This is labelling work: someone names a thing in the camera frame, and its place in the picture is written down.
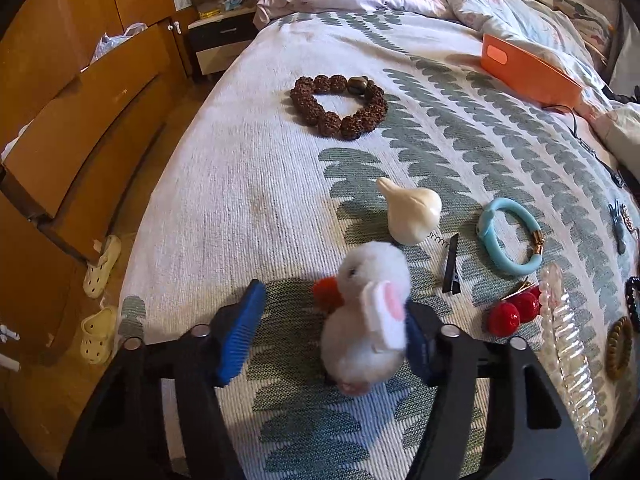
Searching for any white garlic-shaped ornament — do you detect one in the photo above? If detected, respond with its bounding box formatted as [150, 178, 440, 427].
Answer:
[376, 177, 443, 247]

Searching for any dark-fronted nightstand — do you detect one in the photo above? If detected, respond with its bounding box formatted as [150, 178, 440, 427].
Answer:
[187, 7, 261, 81]

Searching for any black bead bracelet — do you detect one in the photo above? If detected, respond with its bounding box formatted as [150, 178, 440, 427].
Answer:
[625, 276, 640, 333]

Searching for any clear pearl hair claw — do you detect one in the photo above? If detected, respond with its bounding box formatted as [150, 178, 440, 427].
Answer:
[537, 262, 606, 453]

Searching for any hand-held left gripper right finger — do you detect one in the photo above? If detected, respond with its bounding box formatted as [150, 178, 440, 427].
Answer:
[405, 300, 591, 480]

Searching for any cream quilt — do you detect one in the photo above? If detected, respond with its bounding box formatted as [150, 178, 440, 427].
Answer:
[590, 102, 640, 181]

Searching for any light floral quilt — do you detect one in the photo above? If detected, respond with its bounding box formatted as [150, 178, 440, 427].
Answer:
[430, 0, 616, 111]

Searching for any printed pillow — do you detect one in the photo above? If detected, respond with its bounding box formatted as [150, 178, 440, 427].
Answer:
[552, 0, 613, 56]

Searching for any small blue hair claw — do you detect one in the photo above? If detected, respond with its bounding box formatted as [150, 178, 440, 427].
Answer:
[607, 200, 629, 256]

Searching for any wooden wardrobe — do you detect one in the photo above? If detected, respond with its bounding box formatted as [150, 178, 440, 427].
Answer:
[0, 0, 241, 126]

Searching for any orange storage box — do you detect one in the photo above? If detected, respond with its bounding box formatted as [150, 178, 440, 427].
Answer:
[481, 33, 586, 110]

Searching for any white plush bunny hair clip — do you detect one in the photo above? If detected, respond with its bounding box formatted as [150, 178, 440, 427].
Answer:
[312, 241, 413, 397]

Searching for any wooden drawer cabinet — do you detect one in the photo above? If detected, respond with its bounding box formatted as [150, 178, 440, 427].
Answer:
[0, 17, 196, 376]

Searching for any cream clog slipper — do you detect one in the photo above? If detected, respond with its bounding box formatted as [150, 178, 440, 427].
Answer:
[80, 306, 118, 365]
[82, 235, 122, 299]

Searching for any crumpled clear plastic bag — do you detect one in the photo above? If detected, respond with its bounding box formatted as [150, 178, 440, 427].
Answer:
[89, 22, 149, 63]

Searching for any brown seed bead bracelet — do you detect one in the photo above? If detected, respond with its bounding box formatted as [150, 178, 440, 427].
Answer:
[290, 74, 389, 139]

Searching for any black strap wristwatch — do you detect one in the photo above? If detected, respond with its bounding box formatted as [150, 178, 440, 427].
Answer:
[542, 104, 628, 188]

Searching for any brown spiral hair tie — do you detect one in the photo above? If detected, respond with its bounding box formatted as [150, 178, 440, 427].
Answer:
[606, 316, 634, 381]

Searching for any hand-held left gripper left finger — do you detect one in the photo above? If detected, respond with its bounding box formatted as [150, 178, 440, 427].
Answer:
[59, 279, 268, 480]

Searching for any light blue bangle bracelet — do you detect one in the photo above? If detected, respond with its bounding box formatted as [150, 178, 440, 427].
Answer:
[476, 197, 545, 277]

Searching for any red ball hair clip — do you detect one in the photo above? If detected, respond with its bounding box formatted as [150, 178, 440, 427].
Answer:
[487, 280, 542, 337]

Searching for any black alligator hair clip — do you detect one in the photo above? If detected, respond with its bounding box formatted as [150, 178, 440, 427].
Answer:
[441, 233, 462, 295]

